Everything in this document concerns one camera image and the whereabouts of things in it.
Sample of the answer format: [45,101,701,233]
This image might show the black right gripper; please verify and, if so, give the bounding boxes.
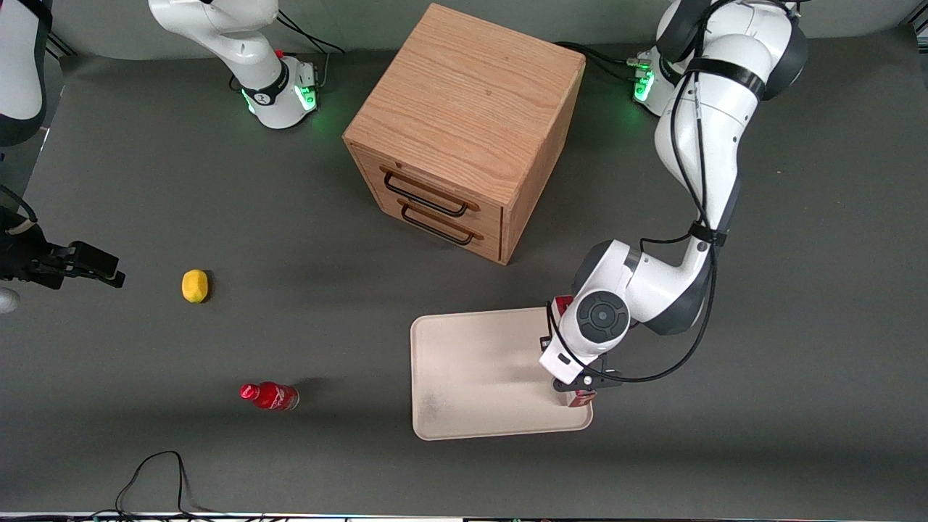
[0,207,126,290]

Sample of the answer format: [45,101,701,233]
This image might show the red cookie box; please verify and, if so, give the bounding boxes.
[552,294,597,409]

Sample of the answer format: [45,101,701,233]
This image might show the beige plastic tray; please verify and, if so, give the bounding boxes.
[410,305,594,442]

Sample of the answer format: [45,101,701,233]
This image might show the yellow lemon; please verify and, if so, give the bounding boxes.
[181,269,211,304]

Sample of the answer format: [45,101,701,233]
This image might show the wooden drawer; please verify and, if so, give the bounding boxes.
[359,173,503,262]
[351,144,505,236]

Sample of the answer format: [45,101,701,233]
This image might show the red soda bottle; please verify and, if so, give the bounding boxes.
[239,381,300,412]

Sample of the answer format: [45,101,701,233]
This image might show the wooden drawer cabinet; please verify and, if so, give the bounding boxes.
[342,3,587,266]

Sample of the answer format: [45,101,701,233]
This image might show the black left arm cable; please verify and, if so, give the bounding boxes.
[544,0,798,386]

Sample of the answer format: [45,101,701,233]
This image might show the black loose table cable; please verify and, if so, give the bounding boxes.
[115,450,212,518]

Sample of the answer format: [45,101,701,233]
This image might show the black wire drawer handle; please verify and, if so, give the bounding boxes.
[399,202,477,247]
[381,169,471,218]

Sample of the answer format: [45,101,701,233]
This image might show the black right arm base cables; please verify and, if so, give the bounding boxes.
[275,9,347,92]

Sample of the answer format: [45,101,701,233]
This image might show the black arm base cables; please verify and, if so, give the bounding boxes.
[554,41,662,82]
[275,9,347,92]

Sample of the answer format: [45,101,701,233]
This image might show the black left arm base cables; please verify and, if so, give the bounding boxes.
[554,41,662,82]

